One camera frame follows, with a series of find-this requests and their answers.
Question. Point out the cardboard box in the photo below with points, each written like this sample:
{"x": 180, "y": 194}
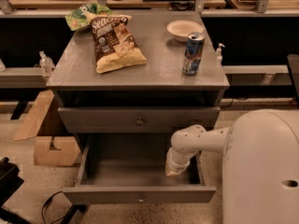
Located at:
{"x": 53, "y": 145}

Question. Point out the clear sanitizer bottle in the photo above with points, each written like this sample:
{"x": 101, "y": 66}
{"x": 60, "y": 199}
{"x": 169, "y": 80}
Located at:
{"x": 46, "y": 64}

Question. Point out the white bowl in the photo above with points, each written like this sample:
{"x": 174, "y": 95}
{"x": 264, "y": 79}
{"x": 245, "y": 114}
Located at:
{"x": 181, "y": 29}

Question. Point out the green snack bag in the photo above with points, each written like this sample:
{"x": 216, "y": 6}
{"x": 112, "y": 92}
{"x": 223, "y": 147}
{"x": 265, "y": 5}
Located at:
{"x": 76, "y": 19}

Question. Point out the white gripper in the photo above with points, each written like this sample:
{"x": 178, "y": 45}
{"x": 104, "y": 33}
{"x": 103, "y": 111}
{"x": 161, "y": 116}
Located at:
{"x": 173, "y": 162}

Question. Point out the grey drawer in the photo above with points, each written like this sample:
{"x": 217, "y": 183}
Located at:
{"x": 136, "y": 120}
{"x": 130, "y": 168}

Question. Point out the grey top drawer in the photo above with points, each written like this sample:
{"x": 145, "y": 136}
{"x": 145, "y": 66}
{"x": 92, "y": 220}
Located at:
{"x": 136, "y": 120}

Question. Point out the blue drink can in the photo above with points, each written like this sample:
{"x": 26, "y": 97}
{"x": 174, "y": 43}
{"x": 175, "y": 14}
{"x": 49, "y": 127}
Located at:
{"x": 193, "y": 53}

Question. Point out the brown yellow chip bag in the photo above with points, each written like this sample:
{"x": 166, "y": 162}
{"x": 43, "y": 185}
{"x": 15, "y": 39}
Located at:
{"x": 114, "y": 45}

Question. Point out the black stand leg left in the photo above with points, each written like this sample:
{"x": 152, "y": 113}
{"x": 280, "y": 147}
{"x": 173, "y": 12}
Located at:
{"x": 72, "y": 211}

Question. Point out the grey drawer cabinet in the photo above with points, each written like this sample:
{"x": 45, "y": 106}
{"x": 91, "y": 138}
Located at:
{"x": 158, "y": 83}

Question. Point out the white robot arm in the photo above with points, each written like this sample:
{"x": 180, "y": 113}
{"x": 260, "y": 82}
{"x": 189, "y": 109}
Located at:
{"x": 260, "y": 164}

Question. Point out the black crate left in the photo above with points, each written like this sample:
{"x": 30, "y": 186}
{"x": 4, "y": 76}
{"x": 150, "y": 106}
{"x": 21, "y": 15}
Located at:
{"x": 9, "y": 183}

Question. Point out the white pump bottle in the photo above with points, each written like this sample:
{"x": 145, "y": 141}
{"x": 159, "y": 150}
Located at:
{"x": 219, "y": 53}

